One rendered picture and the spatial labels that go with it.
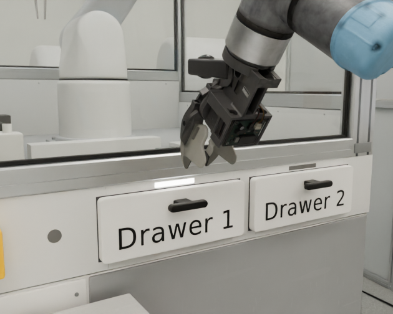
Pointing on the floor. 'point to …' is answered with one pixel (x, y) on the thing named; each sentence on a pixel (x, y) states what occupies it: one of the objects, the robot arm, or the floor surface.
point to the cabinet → (224, 278)
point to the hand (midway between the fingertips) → (196, 157)
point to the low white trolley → (109, 306)
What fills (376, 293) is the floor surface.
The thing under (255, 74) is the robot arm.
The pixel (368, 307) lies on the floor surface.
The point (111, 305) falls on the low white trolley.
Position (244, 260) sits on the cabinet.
